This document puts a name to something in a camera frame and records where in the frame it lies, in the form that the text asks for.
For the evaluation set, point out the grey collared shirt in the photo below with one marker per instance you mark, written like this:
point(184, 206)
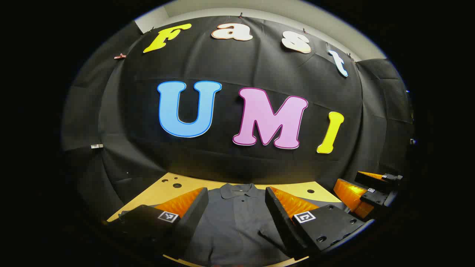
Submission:
point(237, 222)

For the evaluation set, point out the small red clip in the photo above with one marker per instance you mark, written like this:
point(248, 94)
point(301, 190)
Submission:
point(120, 56)

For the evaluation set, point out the small white clip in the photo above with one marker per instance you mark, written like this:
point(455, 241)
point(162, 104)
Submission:
point(97, 146)

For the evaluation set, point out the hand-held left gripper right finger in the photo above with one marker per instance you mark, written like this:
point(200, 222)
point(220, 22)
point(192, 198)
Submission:
point(280, 218)

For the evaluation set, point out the black backdrop cloth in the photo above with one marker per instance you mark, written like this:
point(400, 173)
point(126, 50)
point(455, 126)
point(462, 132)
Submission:
point(130, 111)

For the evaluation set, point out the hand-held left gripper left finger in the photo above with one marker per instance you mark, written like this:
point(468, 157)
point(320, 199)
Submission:
point(193, 215)

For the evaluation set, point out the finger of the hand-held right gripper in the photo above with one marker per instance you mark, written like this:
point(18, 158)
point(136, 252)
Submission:
point(350, 194)
point(371, 181)

